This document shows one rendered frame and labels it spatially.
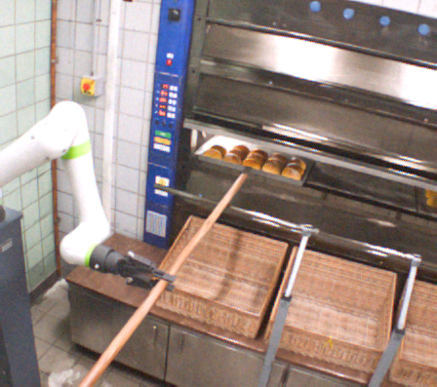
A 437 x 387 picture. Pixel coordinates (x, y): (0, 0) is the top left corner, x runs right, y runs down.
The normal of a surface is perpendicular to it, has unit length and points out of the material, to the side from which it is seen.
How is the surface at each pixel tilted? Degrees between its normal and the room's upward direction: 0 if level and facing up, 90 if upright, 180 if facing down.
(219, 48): 70
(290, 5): 90
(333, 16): 90
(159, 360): 90
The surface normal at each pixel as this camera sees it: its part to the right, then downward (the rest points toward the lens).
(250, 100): -0.27, 0.04
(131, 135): -0.34, 0.36
